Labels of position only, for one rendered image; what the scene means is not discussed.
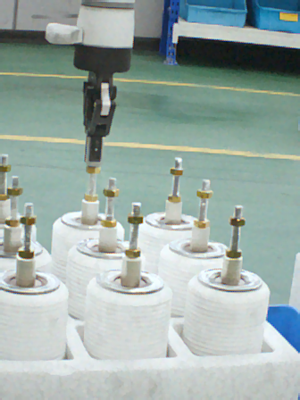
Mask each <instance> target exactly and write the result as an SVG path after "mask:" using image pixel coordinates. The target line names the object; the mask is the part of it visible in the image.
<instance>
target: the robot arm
mask: <svg viewBox="0 0 300 400"><path fill-rule="evenodd" d="M135 2H136V0H80V3H81V5H80V9H79V17H78V20H77V26H68V25H64V24H63V25H60V24H55V23H50V24H49V25H48V26H47V28H46V36H45V39H46V40H48V41H49V42H50V43H53V44H57V45H66V44H74V43H75V46H74V54H73V66H74V67H75V68H78V69H81V70H84V71H88V76H87V82H83V84H82V93H83V116H84V120H83V124H84V126H85V132H86V134H87V137H86V147H85V158H84V159H85V162H86V165H89V166H100V165H102V163H103V151H104V138H106V136H108V135H109V133H110V127H111V124H112V120H113V114H114V110H115V107H116V102H115V100H114V99H115V97H116V95H117V86H114V85H113V74H114V73H125V72H127V71H129V69H130V61H131V51H132V43H133V37H134V32H135V10H134V8H135Z"/></svg>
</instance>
